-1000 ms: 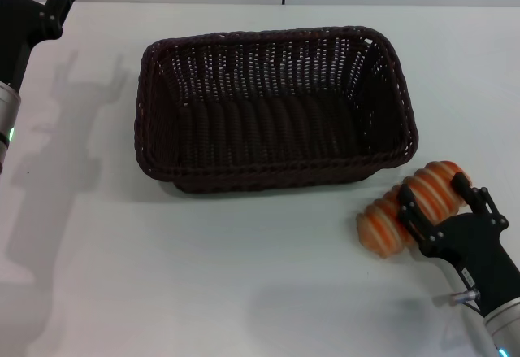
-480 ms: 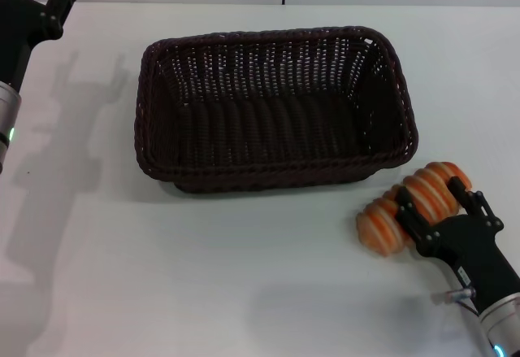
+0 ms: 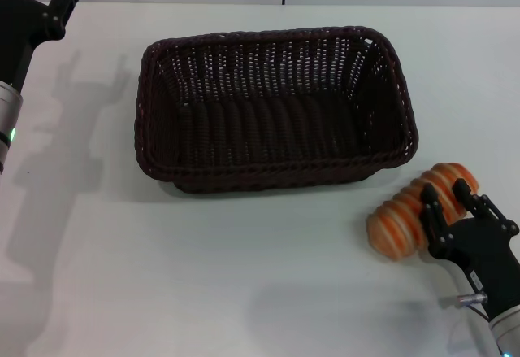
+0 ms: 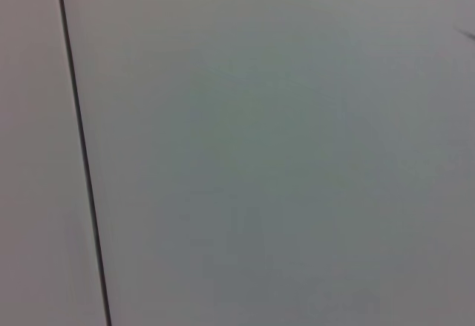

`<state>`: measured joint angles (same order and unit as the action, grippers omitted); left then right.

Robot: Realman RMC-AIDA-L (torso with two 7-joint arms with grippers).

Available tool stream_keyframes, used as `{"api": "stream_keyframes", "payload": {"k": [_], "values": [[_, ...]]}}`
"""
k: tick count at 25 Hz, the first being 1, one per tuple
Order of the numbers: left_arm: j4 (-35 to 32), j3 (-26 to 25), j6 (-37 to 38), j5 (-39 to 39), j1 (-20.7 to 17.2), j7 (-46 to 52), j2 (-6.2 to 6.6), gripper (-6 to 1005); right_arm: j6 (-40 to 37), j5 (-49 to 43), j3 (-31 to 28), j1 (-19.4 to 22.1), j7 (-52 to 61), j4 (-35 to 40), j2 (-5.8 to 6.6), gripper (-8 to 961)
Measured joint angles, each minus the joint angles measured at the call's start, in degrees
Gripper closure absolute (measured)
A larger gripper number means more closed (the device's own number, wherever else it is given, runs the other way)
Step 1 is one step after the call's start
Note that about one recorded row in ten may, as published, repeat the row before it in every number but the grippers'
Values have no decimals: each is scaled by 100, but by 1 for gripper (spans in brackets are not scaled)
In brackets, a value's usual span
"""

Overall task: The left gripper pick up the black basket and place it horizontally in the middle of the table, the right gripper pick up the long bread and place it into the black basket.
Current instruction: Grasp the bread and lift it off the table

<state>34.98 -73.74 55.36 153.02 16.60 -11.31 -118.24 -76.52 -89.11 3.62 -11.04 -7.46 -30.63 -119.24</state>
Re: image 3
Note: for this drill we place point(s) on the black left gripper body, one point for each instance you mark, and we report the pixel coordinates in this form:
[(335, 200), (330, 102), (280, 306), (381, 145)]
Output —
[(24, 19)]

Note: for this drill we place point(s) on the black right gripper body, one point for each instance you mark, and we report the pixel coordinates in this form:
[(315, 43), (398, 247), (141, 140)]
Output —
[(483, 251)]

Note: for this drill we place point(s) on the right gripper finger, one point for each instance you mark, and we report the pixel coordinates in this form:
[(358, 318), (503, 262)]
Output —
[(483, 206), (435, 218)]

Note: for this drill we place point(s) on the orange striped bread roll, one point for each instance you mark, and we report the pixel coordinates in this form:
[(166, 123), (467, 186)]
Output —
[(398, 218)]

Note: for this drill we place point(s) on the black wicker basket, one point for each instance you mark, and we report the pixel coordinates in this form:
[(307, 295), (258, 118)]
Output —
[(276, 129)]

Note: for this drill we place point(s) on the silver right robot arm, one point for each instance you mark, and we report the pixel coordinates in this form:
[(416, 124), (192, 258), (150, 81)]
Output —
[(508, 332)]

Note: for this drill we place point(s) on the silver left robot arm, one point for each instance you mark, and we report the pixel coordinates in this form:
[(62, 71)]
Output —
[(8, 109)]

